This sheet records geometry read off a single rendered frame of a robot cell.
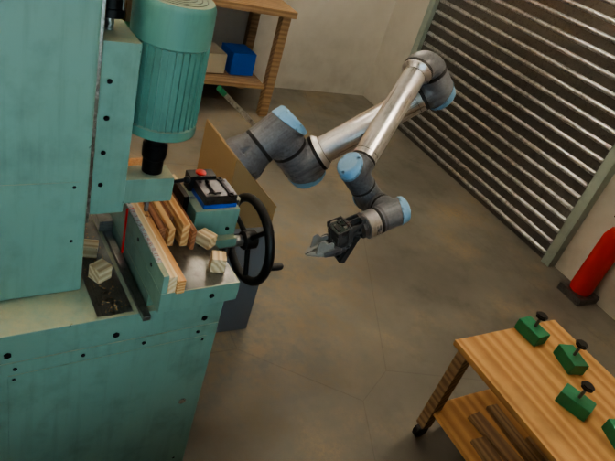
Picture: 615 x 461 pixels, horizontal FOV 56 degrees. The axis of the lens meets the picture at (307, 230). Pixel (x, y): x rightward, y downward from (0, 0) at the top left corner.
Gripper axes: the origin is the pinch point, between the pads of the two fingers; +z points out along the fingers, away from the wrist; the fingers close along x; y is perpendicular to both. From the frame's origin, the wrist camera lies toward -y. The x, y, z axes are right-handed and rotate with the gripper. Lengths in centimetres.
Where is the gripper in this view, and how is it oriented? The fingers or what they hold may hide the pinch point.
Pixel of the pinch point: (308, 254)
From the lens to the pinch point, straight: 178.6
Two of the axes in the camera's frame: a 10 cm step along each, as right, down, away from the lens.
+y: -0.3, -7.2, -6.9
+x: 5.0, 5.9, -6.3
